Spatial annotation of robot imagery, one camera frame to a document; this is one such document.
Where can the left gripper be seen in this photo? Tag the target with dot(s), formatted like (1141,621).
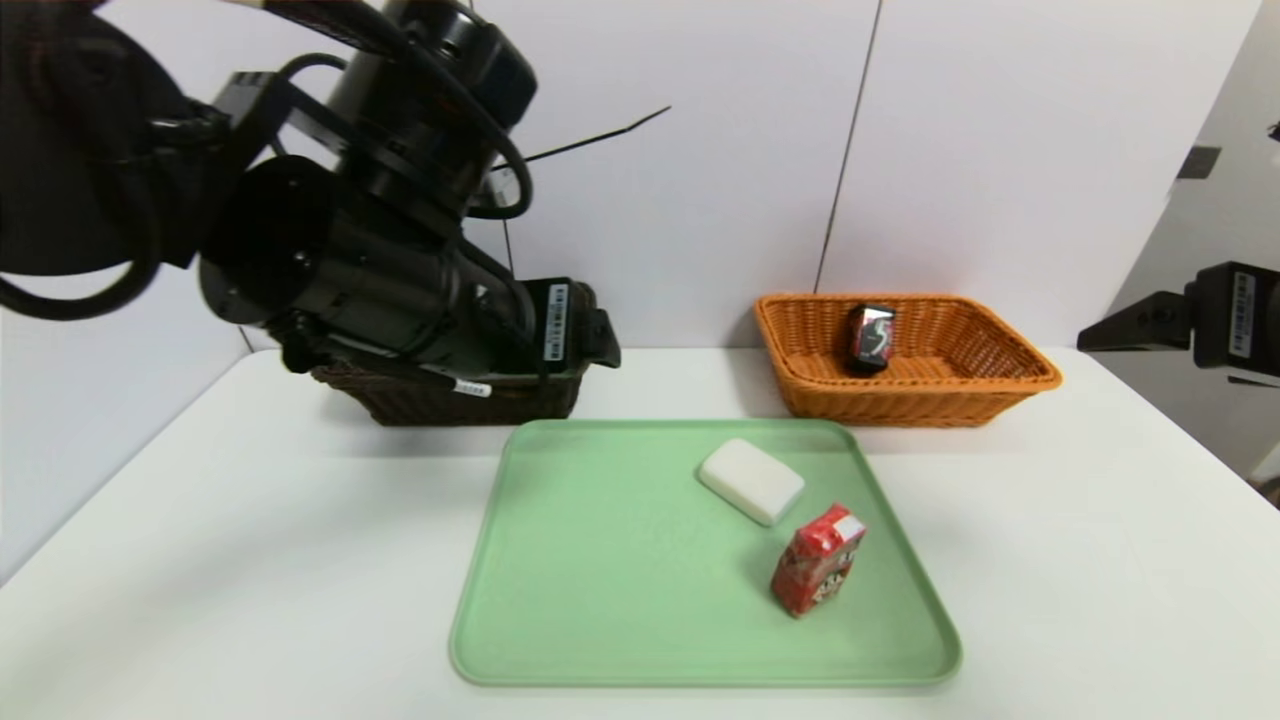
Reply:
(560,322)

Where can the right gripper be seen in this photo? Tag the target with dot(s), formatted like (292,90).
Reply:
(1238,312)

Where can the white soap bar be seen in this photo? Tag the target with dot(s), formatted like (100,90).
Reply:
(752,480)

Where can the black gum box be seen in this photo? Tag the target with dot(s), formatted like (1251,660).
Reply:
(870,340)

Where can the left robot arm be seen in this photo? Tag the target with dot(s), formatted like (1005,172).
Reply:
(330,250)

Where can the dark brown wicker basket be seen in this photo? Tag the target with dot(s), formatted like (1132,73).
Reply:
(480,405)

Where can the orange wicker basket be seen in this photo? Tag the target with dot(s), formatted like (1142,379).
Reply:
(900,405)

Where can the black zip tie tail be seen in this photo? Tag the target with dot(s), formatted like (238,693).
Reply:
(575,145)

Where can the light green plastic tray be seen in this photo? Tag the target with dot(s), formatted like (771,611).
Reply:
(600,600)

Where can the red snack packet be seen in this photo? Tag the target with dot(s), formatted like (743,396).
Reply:
(812,572)

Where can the dark wall bracket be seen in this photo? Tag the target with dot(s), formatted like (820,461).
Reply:
(1199,163)

